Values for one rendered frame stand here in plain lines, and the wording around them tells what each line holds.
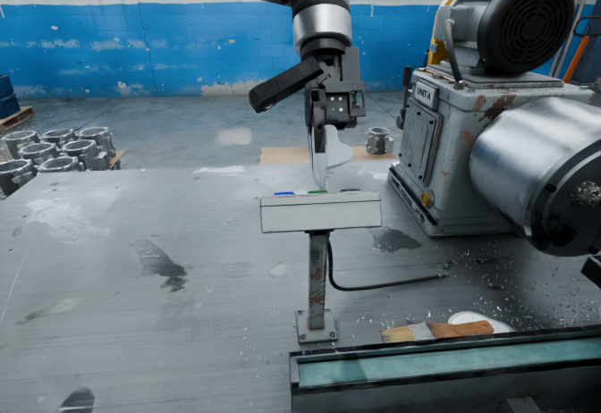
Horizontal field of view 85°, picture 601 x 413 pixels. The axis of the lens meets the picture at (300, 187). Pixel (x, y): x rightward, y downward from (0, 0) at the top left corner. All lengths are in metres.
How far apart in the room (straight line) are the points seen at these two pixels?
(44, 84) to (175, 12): 2.43
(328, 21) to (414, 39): 5.70
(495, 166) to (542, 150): 0.09
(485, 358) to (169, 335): 0.50
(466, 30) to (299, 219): 0.65
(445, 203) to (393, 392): 0.48
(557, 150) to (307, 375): 0.49
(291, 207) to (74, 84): 6.22
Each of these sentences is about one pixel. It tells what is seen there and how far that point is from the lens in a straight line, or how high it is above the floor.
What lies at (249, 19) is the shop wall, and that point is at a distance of 5.71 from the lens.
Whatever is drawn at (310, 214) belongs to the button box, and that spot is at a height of 1.06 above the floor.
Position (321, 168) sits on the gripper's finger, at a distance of 0.48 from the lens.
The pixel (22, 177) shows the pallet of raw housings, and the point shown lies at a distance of 2.32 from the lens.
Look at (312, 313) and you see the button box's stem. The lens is 0.61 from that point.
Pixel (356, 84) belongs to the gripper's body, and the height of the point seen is 1.21.
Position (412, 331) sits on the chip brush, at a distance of 0.67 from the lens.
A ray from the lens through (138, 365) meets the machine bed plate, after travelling 0.66.
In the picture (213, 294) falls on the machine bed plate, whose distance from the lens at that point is 0.72.
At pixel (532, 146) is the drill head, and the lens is 0.66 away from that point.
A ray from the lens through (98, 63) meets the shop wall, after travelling 6.33.
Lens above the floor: 1.31
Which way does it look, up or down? 29 degrees down
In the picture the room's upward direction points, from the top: straight up
